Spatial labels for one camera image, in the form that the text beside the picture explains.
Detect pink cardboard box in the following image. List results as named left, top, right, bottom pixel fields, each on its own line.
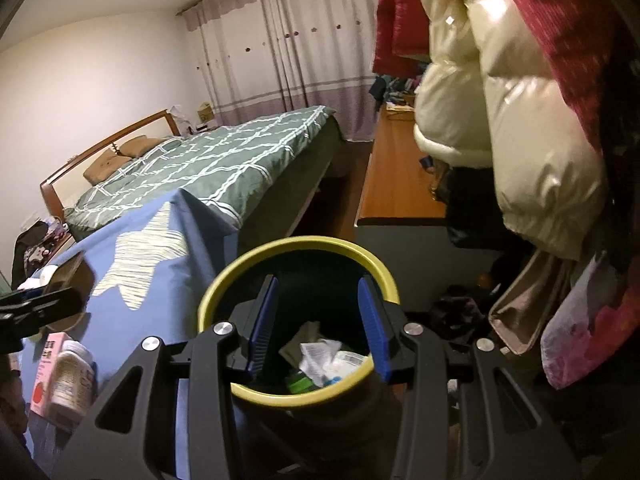
left=30, top=332, right=68, bottom=418

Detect beige bag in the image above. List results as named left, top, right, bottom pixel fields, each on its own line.
left=487, top=250, right=566, bottom=356

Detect blue star print tablecloth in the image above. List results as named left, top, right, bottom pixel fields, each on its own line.
left=20, top=191, right=241, bottom=480

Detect dark clothes pile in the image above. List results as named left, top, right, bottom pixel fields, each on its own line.
left=10, top=217, right=71, bottom=286

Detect colourful clothes pile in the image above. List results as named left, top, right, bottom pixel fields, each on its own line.
left=369, top=72, right=426, bottom=111

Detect black hanging garment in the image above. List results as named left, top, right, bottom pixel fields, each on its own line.
left=440, top=162, right=506, bottom=251

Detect green checked duvet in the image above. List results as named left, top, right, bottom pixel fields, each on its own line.
left=65, top=106, right=337, bottom=228

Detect plain red jacket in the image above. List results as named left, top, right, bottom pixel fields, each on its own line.
left=372, top=0, right=431, bottom=73

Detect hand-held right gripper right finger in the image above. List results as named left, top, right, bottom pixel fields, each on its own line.
left=357, top=274, right=583, bottom=480

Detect white nightstand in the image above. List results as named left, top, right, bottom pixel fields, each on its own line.
left=47, top=237, right=76, bottom=264

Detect cream puffer jacket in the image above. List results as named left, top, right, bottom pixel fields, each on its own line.
left=414, top=0, right=608, bottom=261

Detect red dotted quilted jacket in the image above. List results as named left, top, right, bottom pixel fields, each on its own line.
left=487, top=0, right=640, bottom=171

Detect wooden bed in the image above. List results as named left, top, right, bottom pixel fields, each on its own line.
left=40, top=105, right=351, bottom=251

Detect pink floral bag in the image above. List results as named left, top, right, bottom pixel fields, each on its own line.
left=540, top=255, right=640, bottom=391

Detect clear plastic bag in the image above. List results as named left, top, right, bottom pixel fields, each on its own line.
left=299, top=339, right=344, bottom=389

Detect brown pillow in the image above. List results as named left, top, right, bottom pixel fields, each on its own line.
left=120, top=136, right=163, bottom=157
left=82, top=152, right=131, bottom=185

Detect yellow rimmed trash bin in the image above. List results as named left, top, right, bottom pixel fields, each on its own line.
left=197, top=236, right=403, bottom=480

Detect white labelled packet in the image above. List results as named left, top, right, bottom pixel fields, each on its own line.
left=325, top=350, right=372, bottom=384

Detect green plastic packet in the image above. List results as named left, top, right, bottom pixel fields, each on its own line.
left=287, top=372, right=317, bottom=394

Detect white pill bottle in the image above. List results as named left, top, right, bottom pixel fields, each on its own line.
left=50, top=340, right=97, bottom=423

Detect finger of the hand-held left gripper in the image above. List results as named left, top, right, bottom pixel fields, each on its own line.
left=0, top=286, right=85, bottom=323
left=0, top=322, right=49, bottom=354

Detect wooden side desk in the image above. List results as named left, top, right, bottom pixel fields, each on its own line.
left=354, top=105, right=448, bottom=228

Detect pink and white curtain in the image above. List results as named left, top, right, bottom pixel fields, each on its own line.
left=180, top=0, right=388, bottom=143

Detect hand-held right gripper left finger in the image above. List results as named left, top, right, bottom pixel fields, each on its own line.
left=52, top=274, right=280, bottom=480

